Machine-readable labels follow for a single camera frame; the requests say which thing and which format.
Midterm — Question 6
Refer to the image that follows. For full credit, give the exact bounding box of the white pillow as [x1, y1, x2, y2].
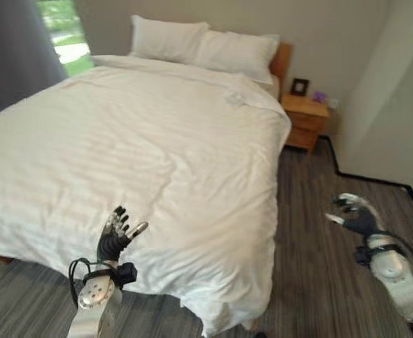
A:
[191, 30, 281, 85]
[127, 14, 211, 65]

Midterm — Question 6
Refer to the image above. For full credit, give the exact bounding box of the wooden bed frame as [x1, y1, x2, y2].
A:
[269, 42, 294, 103]

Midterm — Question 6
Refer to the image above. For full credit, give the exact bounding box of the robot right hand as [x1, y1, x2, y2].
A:
[325, 192, 387, 237]

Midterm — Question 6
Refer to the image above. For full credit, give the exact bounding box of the grey curtain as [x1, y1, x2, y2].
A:
[0, 0, 69, 120]

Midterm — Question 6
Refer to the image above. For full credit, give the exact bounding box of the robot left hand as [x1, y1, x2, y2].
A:
[96, 205, 149, 263]

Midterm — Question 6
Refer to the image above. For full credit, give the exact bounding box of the wooden nightstand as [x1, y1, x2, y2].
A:
[281, 92, 331, 160]

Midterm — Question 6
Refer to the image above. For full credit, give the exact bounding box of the black picture frame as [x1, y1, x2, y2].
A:
[290, 77, 310, 96]

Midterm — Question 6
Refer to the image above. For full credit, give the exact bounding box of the white duvet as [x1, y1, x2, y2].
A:
[0, 54, 292, 337]

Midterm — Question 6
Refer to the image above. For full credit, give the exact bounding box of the window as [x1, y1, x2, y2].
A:
[35, 0, 94, 77]

